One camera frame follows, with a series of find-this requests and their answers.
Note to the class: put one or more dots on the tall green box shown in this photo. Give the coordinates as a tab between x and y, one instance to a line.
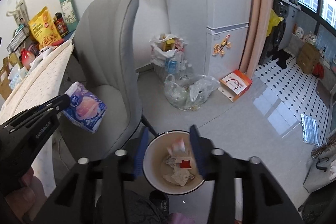
67	10

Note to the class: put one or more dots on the red bag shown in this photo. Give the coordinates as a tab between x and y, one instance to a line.
319	70

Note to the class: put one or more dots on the striped printed wrapper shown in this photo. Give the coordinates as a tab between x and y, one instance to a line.
170	161

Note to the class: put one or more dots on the pink door frame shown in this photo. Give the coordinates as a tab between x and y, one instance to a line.
258	3

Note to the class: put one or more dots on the closed brown cardboard box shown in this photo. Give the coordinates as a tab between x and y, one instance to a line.
307	58

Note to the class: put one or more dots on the white plastic bag of waste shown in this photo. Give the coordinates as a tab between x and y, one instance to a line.
160	53

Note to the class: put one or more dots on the grey storage box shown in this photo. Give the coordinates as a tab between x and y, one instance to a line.
317	176

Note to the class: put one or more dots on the clear plastic bag of waste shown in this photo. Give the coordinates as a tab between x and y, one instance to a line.
183	94

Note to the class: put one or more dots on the yellow plastic bag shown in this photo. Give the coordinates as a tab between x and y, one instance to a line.
273	22

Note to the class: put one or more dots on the red sauce packet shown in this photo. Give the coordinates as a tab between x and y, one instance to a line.
185	164

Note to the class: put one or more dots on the striped flat packet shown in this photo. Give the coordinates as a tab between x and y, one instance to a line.
17	39

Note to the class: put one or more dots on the white printed tote bag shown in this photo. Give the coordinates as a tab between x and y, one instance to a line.
19	12

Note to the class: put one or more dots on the black cloth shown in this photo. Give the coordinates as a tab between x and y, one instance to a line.
282	60

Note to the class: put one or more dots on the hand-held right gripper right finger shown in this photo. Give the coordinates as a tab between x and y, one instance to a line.
198	153

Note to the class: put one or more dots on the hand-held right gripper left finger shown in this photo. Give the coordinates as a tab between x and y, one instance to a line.
140	153

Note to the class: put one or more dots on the silver foil mat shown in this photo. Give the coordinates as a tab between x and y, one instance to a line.
310	129

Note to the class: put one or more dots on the blue white tissue pack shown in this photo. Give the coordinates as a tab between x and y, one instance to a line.
17	78

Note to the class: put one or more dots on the white crumpled wrapper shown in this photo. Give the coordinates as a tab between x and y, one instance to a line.
43	54

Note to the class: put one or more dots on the grey patterned pants leg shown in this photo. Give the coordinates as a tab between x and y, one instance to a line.
126	209

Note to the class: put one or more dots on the brown doormat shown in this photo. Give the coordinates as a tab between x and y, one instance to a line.
323	94

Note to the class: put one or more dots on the person's left hand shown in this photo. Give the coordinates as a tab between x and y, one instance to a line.
21	195

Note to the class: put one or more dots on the yellow snack bag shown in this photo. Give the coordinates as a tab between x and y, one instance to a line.
44	27

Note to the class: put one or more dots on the pack of plastic bottles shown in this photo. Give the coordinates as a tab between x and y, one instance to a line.
181	67

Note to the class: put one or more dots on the open brown cardboard box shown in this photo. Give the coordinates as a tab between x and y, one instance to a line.
4	79

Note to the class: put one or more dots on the orange figurine magnets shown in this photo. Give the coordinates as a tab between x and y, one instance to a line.
222	45

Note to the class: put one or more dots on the cream round trash bin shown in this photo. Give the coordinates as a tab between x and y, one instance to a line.
157	150

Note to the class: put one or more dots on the blue printed plastic packet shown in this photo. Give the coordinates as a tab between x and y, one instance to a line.
86	108

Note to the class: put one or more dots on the white tissue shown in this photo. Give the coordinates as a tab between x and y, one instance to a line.
178	177

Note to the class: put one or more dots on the dark slipper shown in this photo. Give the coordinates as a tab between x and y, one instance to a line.
160	201

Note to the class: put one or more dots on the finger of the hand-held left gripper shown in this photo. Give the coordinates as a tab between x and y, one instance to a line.
59	106
34	109

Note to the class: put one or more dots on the dark cloth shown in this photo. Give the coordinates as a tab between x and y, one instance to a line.
320	211

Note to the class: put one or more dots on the red round bottle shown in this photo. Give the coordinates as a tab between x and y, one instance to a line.
27	59

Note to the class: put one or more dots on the dark bottle with red label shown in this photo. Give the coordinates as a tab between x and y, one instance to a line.
61	27

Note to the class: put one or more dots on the pink white wrapper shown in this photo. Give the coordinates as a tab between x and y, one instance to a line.
178	146

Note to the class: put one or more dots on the dark washing machine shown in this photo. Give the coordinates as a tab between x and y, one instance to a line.
275	40

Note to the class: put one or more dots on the orange white cardboard box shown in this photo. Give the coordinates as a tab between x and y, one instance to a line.
236	85

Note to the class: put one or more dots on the grey upholstered chair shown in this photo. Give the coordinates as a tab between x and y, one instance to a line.
110	56

